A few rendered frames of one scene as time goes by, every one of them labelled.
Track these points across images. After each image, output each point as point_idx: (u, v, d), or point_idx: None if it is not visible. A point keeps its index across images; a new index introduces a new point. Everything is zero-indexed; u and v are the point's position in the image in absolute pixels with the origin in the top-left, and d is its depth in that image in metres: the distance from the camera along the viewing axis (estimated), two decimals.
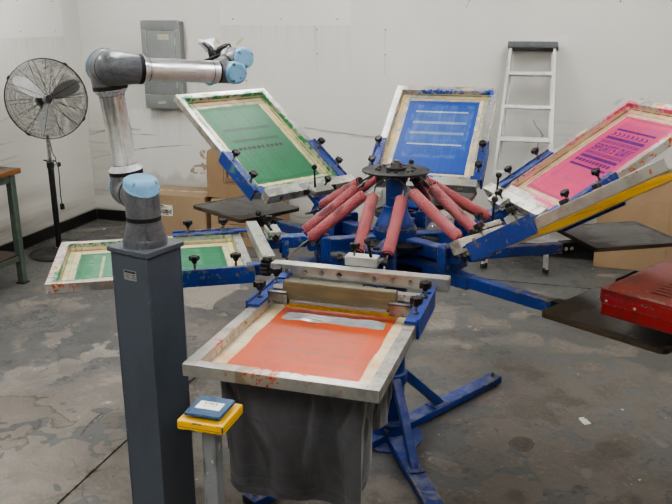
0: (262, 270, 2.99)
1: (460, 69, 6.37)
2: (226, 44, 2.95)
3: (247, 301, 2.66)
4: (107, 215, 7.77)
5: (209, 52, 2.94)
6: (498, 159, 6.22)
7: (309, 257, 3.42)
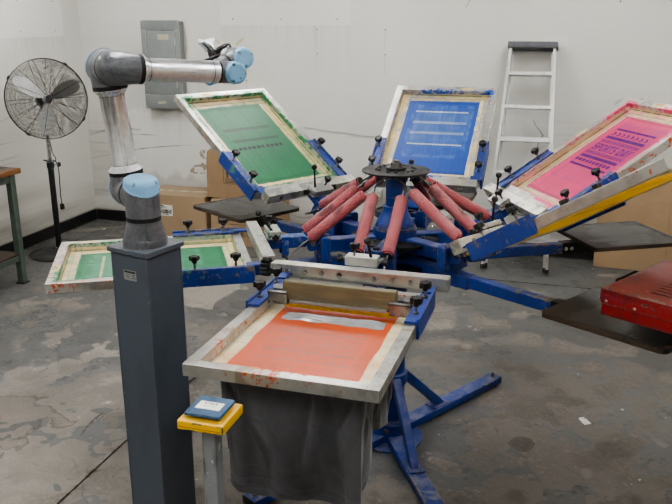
0: (262, 270, 2.99)
1: (460, 69, 6.37)
2: (226, 44, 2.95)
3: (247, 301, 2.66)
4: (107, 215, 7.77)
5: (209, 52, 2.94)
6: (498, 159, 6.22)
7: (309, 257, 3.42)
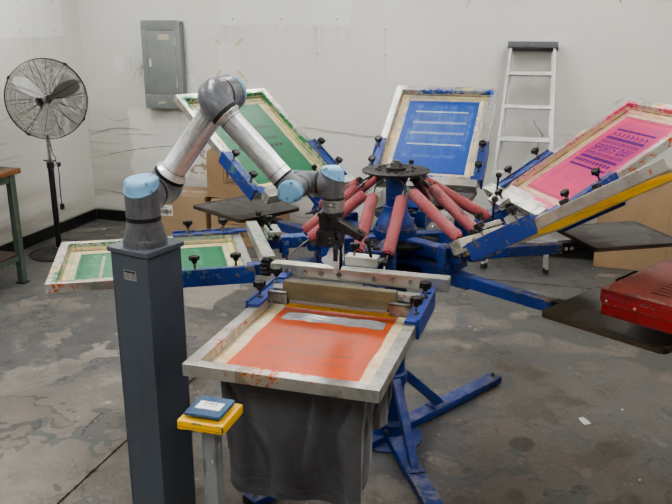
0: (262, 270, 2.99)
1: (460, 69, 6.37)
2: (319, 234, 2.60)
3: (247, 301, 2.66)
4: (107, 215, 7.77)
5: (339, 241, 2.59)
6: (498, 159, 6.22)
7: (309, 257, 3.42)
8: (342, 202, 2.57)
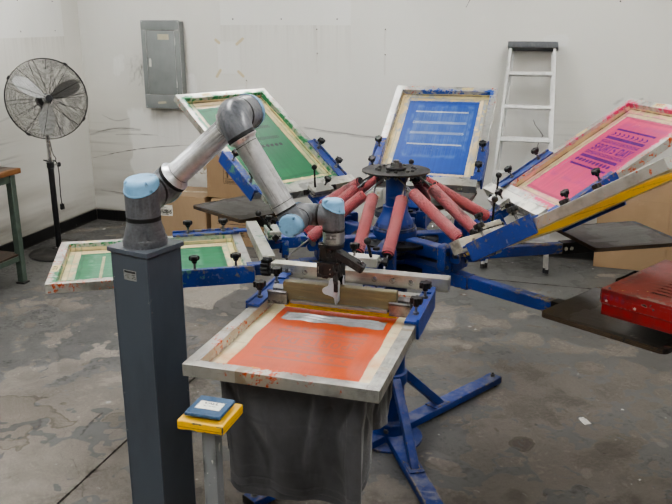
0: (262, 270, 2.99)
1: (460, 69, 6.37)
2: (319, 265, 2.63)
3: (247, 301, 2.66)
4: (107, 215, 7.77)
5: (339, 272, 2.62)
6: (498, 159, 6.22)
7: (309, 257, 3.42)
8: (342, 234, 2.60)
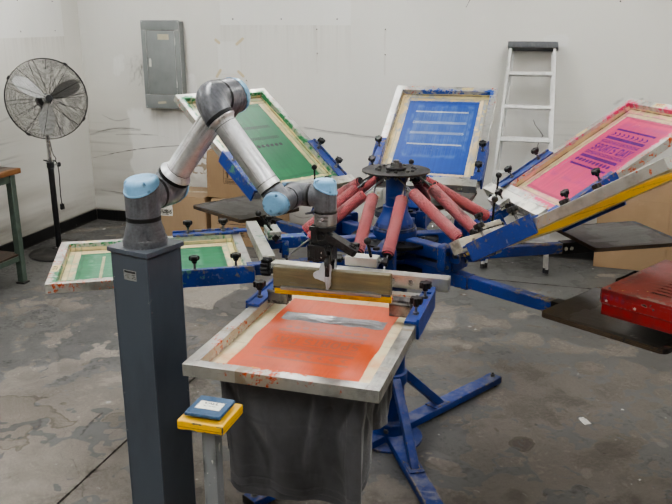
0: (262, 270, 2.99)
1: (460, 69, 6.37)
2: (310, 249, 2.53)
3: (247, 301, 2.66)
4: (107, 215, 7.77)
5: (331, 256, 2.52)
6: (498, 159, 6.22)
7: None
8: (334, 216, 2.50)
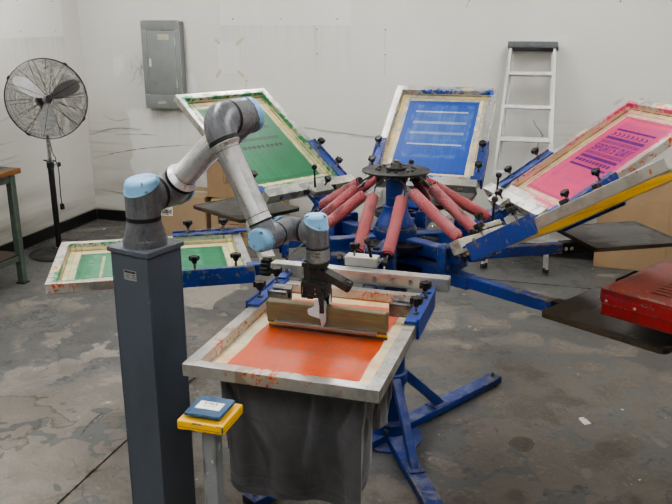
0: (262, 270, 2.99)
1: (460, 69, 6.37)
2: (303, 285, 2.47)
3: (247, 301, 2.66)
4: (107, 215, 7.77)
5: (325, 292, 2.46)
6: (498, 159, 6.22)
7: None
8: (327, 251, 2.43)
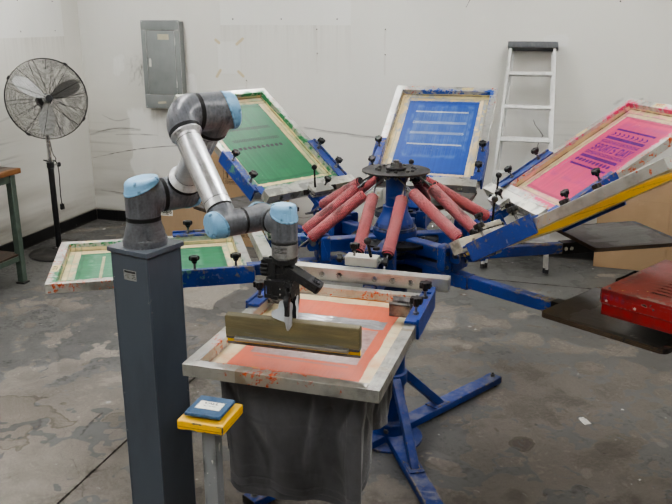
0: (262, 270, 2.99)
1: (460, 69, 6.37)
2: (267, 284, 2.19)
3: (247, 301, 2.66)
4: (107, 215, 7.77)
5: (291, 293, 2.18)
6: (498, 159, 6.22)
7: (309, 257, 3.42)
8: (294, 247, 2.16)
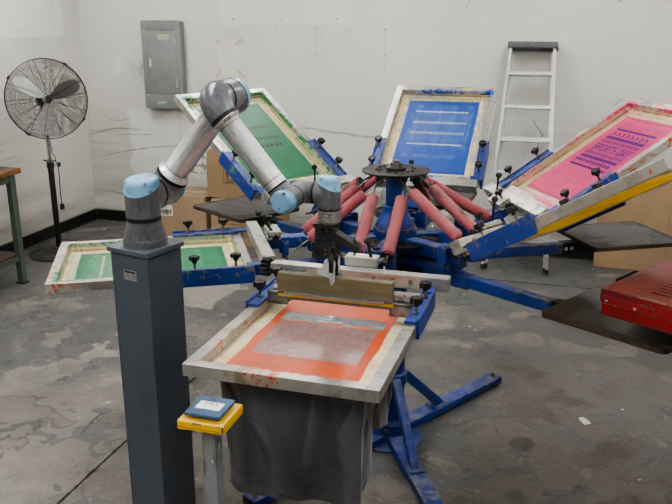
0: (262, 270, 2.99)
1: (460, 69, 6.37)
2: (314, 245, 2.57)
3: (247, 301, 2.66)
4: (107, 215, 7.77)
5: (335, 252, 2.56)
6: (498, 159, 6.22)
7: (309, 257, 3.42)
8: (338, 213, 2.54)
